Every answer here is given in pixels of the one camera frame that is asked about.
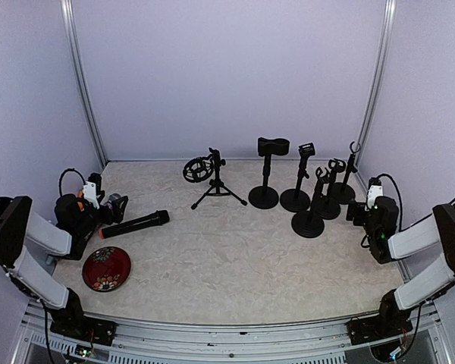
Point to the black stand of purple microphone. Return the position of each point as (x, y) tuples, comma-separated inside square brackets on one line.
[(295, 200)]

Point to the aluminium frame post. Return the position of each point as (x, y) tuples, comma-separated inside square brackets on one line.
[(390, 9), (67, 10)]

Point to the front aluminium rail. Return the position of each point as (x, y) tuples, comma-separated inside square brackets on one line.
[(319, 341)]

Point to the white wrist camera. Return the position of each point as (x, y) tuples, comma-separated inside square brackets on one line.
[(374, 191), (88, 193)]

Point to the black microphone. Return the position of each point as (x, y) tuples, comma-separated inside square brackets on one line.
[(157, 218)]

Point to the right aluminium frame post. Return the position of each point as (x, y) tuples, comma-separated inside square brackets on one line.
[(390, 9)]

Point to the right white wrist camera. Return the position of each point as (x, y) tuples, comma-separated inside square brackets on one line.
[(374, 191)]

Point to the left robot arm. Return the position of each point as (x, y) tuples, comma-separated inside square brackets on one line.
[(20, 226)]

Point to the black stand of orange microphone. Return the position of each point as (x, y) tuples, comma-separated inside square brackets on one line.
[(342, 192)]

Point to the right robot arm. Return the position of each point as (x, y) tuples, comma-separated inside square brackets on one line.
[(386, 245)]

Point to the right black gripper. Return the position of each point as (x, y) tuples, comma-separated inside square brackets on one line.
[(357, 219)]

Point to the black stand of pink microphone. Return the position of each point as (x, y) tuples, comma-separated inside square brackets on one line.
[(324, 204)]

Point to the black tripod stand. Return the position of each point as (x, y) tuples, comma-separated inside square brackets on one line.
[(205, 168)]

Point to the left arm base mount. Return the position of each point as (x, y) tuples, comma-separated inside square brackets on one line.
[(93, 330)]

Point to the black stand of teal microphone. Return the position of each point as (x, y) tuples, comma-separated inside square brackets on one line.
[(309, 223)]

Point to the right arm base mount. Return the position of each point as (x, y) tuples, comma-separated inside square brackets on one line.
[(373, 328)]

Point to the glitter silver-head microphone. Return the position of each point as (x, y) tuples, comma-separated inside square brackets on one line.
[(110, 202)]

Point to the red floral plate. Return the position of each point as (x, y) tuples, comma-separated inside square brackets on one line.
[(106, 269)]

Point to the left aluminium frame post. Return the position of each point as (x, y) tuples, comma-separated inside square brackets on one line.
[(67, 10)]

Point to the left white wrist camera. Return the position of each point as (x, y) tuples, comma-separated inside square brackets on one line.
[(88, 193)]

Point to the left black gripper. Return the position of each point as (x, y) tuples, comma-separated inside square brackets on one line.
[(117, 214)]

